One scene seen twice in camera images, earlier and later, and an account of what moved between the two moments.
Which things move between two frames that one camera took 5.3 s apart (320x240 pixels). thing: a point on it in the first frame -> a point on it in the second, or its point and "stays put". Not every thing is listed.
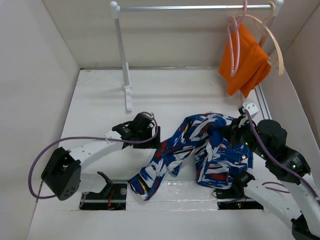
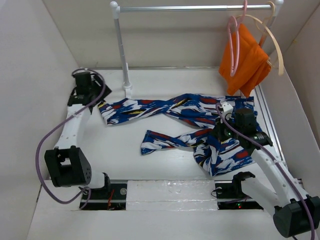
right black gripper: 231,131 -> 217,131
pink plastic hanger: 237,24 stays put
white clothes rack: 117,10 stays put
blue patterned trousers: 219,161 -> 228,146
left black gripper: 154,144 -> 96,83
